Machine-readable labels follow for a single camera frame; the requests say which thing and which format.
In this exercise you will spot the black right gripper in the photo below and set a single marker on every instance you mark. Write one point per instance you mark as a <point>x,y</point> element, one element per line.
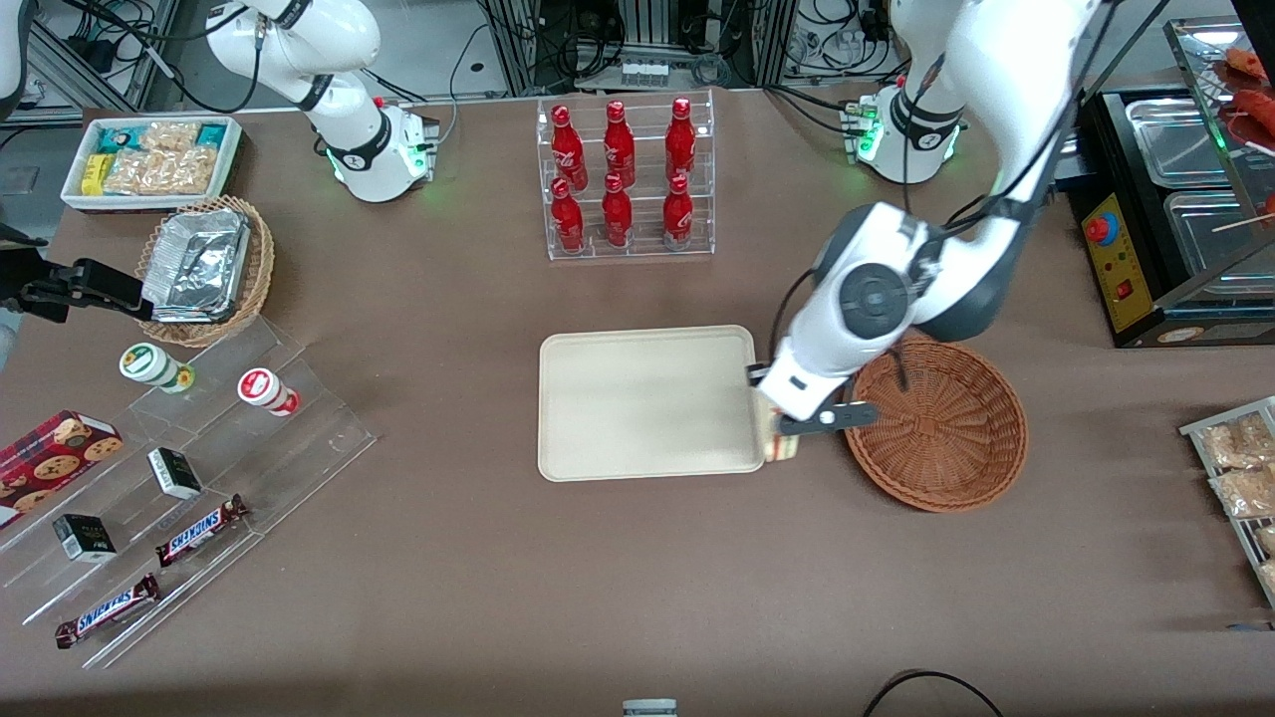
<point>62,288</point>

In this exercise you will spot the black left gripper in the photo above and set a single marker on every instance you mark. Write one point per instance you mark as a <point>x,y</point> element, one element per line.
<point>753,372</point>

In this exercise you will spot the triangular sandwich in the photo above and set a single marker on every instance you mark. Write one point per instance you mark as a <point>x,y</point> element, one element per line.
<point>784,450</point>

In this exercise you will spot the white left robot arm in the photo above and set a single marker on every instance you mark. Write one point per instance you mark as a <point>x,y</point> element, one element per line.
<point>996,60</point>

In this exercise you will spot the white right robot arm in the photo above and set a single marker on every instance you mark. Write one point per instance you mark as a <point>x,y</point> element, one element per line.
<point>299,40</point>

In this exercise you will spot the brown wicker basket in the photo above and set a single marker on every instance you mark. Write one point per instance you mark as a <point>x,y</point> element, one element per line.
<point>946,438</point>

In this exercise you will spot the cream plastic tray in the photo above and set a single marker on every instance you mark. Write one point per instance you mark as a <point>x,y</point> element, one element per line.
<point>652,403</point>

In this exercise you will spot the light wicker basket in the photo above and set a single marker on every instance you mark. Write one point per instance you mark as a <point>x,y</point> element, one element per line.
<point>261,269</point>

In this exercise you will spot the white snack bin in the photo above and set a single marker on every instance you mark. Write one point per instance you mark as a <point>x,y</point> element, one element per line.
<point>75,194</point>

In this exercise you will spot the green lid yogurt cup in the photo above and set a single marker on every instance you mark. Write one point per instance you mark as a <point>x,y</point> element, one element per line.
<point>149,364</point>

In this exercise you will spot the yellow snack packet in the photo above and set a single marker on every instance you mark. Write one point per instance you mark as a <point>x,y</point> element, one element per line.
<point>95,174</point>

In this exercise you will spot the aluminium foil container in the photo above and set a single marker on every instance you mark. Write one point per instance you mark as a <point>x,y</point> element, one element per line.
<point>199,264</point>

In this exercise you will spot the clear cracker bag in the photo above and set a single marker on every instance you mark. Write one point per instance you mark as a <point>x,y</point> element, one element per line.
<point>169,135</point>
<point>164,171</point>

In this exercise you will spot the teal snack packet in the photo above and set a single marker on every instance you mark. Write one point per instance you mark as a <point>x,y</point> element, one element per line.
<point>211,134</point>
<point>120,139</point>

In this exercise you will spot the red cookie box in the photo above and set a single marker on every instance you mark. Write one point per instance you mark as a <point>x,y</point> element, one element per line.
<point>55,453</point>

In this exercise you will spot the small black box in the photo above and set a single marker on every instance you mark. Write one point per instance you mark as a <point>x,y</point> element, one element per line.
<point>174,473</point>
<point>85,538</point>

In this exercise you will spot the red lid yogurt cup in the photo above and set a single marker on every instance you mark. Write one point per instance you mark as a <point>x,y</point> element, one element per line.
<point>264,388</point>

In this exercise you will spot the clear acrylic bottle rack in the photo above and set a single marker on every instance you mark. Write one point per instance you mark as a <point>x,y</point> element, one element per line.
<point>642,249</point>

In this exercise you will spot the red cola bottle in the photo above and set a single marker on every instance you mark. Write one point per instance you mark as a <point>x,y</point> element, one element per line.
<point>677,214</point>
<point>568,149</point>
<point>680,144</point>
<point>617,214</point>
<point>568,219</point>
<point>619,149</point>

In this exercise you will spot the snickers chocolate bar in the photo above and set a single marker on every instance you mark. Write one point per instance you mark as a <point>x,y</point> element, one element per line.
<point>108,610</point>
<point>199,531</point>

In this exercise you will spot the clear acrylic step display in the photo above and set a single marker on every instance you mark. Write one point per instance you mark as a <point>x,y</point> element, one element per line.
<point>299,448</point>

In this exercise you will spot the black hot food display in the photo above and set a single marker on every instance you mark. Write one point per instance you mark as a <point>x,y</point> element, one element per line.
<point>1116,279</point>

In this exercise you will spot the grey device edge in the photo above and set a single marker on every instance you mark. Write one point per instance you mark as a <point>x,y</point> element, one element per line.
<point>649,709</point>

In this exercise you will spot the white power strip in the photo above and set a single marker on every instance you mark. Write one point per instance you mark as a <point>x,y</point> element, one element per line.
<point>644,74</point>

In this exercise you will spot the clear pastry bag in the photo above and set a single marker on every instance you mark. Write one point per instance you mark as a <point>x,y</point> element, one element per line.
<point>1267,539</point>
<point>1235,445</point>
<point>1269,578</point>
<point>1245,492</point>

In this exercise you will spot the steel food pan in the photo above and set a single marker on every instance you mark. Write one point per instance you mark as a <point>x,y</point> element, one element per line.
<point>1215,254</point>
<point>1180,139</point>

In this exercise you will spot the aluminium equipment rack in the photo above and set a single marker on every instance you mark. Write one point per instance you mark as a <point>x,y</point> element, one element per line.
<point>518,50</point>

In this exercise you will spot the aluminium frame structure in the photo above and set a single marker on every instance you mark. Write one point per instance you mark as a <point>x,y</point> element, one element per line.
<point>60,70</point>

